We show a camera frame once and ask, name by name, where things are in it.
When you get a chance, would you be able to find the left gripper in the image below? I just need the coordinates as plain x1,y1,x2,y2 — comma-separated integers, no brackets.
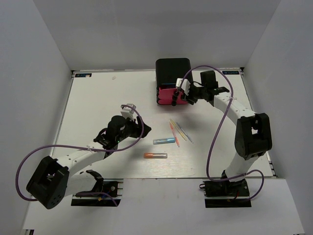
116,115,152,143

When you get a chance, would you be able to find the pink drawer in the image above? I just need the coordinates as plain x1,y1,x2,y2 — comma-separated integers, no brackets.
157,99,188,106
157,94,186,105
157,87,177,99

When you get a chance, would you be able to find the blue gel pen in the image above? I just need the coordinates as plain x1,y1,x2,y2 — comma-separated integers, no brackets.
176,122,194,143

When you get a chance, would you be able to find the red gel pen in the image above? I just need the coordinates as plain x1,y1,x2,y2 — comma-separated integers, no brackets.
169,122,180,147

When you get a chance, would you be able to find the yellow gel pen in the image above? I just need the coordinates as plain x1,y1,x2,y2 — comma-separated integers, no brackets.
170,119,187,141

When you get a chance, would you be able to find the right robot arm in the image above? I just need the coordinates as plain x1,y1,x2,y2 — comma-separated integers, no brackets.
176,70,272,195

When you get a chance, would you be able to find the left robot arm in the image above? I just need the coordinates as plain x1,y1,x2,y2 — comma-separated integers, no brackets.
26,116,151,209

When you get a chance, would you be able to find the orange capped lead case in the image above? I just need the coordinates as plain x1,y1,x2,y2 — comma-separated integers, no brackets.
143,153,168,159

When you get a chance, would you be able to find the black drawer cabinet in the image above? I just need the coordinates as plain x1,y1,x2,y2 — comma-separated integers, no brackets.
156,58,191,96

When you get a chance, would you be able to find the blue capped lead case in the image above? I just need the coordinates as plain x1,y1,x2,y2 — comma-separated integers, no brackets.
153,138,176,145

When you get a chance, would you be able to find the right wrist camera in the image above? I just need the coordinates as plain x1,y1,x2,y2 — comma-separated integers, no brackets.
176,78,191,96

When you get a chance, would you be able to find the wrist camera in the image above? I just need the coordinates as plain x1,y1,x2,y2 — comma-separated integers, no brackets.
176,78,191,96
120,103,136,121

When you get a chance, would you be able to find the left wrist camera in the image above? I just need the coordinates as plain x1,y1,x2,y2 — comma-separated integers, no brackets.
120,103,136,121

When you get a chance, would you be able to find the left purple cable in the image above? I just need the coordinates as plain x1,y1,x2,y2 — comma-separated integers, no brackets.
16,104,145,207

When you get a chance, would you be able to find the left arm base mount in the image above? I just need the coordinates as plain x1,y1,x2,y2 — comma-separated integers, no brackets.
71,179,124,207

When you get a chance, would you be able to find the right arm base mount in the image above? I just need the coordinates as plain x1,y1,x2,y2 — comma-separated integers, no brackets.
199,179,251,209

